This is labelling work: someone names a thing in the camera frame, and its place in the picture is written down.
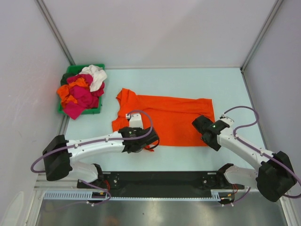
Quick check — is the white t-shirt in bin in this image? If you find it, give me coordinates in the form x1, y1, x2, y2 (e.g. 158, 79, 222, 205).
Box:
79, 65, 107, 92

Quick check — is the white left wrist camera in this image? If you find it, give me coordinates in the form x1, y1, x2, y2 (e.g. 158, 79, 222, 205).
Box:
126, 113, 144, 129

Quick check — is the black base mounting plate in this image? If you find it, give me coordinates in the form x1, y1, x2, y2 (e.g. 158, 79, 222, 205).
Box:
92, 171, 233, 194

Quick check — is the magenta t-shirt in bin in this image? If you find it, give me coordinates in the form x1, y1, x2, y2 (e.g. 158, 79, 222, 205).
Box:
61, 74, 105, 120

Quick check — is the slotted grey cable duct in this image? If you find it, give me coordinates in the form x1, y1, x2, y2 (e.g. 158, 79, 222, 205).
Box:
44, 190, 233, 201

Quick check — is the green plastic bin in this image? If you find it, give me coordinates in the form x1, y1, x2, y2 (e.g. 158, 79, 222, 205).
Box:
56, 64, 107, 120

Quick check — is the aluminium frame rail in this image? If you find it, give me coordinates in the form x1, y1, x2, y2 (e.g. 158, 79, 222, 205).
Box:
33, 171, 290, 192

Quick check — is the dark green t-shirt in bin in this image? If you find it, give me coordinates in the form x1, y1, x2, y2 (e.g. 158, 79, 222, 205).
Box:
60, 73, 75, 86

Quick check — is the orange t-shirt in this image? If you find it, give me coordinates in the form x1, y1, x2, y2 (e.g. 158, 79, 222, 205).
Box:
112, 88, 215, 147
57, 77, 89, 109

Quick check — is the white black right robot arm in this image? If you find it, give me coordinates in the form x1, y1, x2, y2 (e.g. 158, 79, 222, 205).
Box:
192, 115, 297, 202

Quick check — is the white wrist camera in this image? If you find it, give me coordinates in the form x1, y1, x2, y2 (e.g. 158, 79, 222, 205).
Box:
126, 113, 144, 129
220, 114, 234, 127

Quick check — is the orange t-shirt in bin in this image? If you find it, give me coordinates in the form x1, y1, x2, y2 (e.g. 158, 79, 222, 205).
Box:
57, 77, 89, 109

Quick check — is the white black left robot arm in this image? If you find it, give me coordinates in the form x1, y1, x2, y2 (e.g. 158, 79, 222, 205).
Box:
42, 127, 160, 188

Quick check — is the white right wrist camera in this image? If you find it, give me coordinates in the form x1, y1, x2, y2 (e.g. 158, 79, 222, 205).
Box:
220, 114, 234, 127

